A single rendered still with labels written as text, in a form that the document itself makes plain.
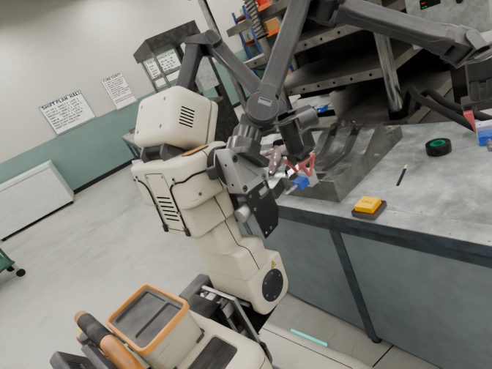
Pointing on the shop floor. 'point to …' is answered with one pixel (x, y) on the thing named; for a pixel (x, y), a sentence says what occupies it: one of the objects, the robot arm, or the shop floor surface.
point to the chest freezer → (31, 197)
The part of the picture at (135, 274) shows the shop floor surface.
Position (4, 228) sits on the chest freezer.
